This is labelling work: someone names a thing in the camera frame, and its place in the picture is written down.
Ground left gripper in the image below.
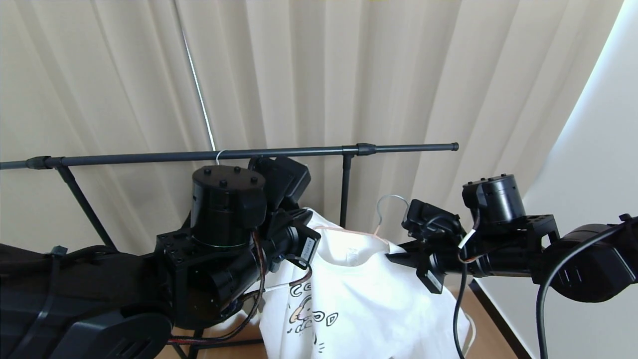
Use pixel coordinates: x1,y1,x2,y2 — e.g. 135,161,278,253
209,219,323,306

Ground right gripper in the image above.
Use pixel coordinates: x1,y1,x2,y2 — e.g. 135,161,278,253
415,244,493,295

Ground white garment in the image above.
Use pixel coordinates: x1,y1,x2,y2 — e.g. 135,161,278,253
258,207,473,359

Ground black clothes rack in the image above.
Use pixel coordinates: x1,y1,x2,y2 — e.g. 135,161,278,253
0,142,460,359

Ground beige curtain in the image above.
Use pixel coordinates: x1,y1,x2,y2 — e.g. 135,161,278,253
0,0,624,280

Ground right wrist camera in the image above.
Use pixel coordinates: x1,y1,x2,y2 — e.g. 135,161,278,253
401,199,463,241

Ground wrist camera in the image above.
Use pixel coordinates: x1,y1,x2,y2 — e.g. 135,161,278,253
401,199,463,241
248,156,313,212

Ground black cable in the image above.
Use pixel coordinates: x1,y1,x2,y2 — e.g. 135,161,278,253
59,244,120,260
535,223,626,359
452,263,470,359

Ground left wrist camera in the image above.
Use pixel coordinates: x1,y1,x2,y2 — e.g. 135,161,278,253
248,156,313,212

